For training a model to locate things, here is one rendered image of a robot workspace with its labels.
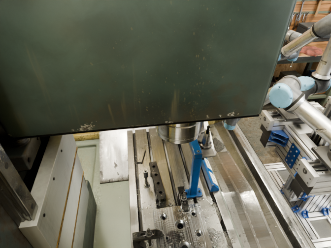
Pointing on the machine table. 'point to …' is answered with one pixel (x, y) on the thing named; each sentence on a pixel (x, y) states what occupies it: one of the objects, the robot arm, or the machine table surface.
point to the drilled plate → (171, 228)
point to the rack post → (194, 191)
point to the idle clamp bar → (157, 182)
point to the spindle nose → (180, 132)
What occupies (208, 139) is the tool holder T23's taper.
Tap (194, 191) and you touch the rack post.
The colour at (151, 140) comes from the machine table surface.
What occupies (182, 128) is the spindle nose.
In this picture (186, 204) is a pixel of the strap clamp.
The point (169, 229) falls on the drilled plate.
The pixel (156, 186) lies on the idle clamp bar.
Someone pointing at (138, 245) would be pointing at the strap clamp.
